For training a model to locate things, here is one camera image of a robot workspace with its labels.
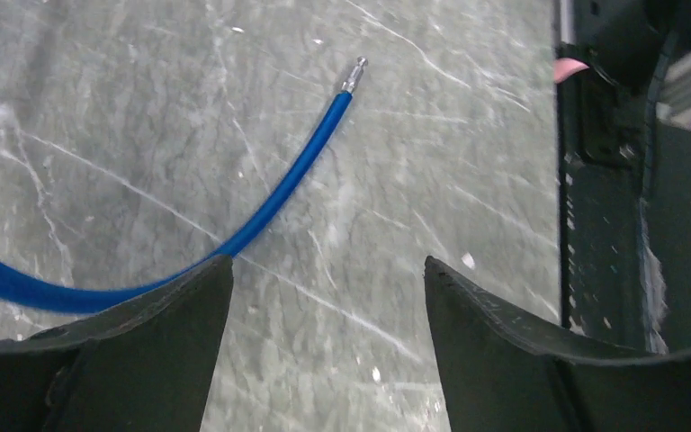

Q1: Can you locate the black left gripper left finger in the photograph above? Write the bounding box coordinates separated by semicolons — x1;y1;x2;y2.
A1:
0;256;233;431

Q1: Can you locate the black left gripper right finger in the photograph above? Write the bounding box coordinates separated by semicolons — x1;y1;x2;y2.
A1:
424;257;691;431

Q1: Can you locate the blue cable lock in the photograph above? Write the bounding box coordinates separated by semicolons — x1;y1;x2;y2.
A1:
0;57;368;314

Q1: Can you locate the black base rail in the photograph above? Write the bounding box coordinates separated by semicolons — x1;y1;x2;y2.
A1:
554;1;691;354

